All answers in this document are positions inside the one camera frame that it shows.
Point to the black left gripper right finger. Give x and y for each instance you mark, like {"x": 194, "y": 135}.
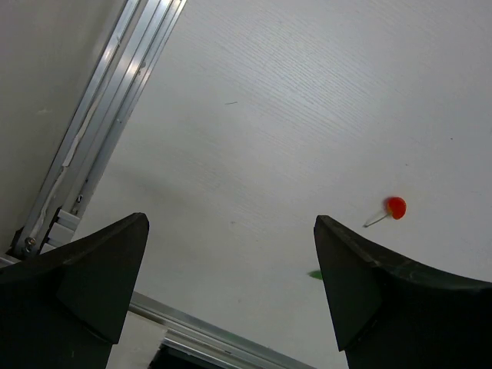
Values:
{"x": 389, "y": 311}

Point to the aluminium frame rail front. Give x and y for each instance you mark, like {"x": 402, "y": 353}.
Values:
{"x": 187, "y": 341}

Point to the aluminium frame rail left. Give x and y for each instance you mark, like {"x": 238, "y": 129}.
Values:
{"x": 131, "y": 52}

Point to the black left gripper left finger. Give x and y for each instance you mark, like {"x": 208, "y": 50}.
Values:
{"x": 66, "y": 308}

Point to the cherry sprig with green leaves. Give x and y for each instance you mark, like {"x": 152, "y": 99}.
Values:
{"x": 316, "y": 275}

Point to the aluminium frame rail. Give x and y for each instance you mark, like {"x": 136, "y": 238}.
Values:
{"x": 187, "y": 341}
{"x": 131, "y": 52}

